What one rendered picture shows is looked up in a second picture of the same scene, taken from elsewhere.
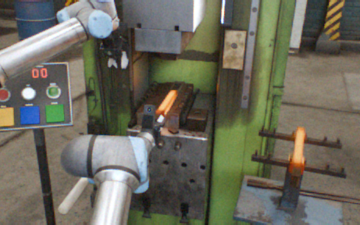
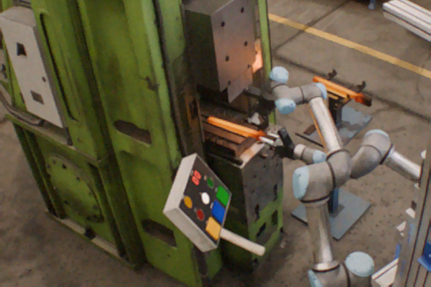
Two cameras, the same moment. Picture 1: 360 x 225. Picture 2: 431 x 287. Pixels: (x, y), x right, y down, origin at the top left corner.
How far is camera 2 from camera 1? 2.48 m
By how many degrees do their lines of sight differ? 51
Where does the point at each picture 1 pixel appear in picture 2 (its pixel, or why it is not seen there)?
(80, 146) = (374, 153)
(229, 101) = not seen: hidden behind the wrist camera
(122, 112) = not seen: hidden behind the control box
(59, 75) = (202, 167)
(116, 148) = (381, 140)
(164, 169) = (263, 173)
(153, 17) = (236, 69)
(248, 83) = (262, 71)
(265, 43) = (264, 38)
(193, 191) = (278, 171)
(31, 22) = not seen: outside the picture
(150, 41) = (236, 88)
